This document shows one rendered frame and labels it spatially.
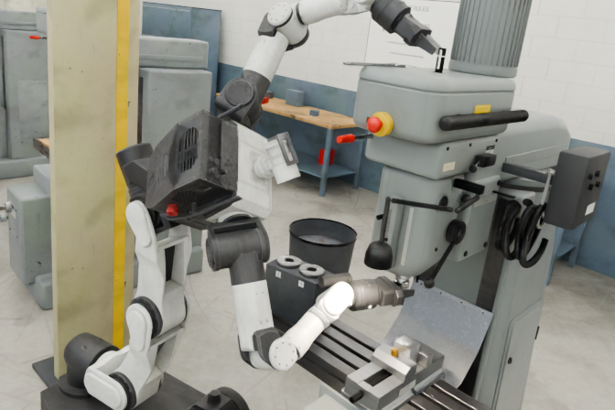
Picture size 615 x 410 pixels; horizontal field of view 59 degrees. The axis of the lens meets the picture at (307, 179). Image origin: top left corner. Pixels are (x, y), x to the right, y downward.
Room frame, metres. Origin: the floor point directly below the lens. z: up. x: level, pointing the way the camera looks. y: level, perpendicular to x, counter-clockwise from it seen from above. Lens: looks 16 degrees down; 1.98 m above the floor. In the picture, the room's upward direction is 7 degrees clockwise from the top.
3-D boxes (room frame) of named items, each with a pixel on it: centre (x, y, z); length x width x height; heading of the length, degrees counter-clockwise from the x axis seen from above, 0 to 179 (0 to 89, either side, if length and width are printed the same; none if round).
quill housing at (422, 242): (1.50, -0.32, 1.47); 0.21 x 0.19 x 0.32; 48
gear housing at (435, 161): (1.53, -0.35, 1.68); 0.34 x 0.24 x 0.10; 138
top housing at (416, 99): (1.51, -0.33, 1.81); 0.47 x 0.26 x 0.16; 138
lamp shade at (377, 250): (1.29, -0.21, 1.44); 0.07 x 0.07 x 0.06
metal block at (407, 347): (1.46, -0.36, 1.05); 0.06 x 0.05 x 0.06; 47
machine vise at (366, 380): (1.44, -0.34, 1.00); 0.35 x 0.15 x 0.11; 137
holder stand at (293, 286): (1.79, -0.01, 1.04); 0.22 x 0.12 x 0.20; 57
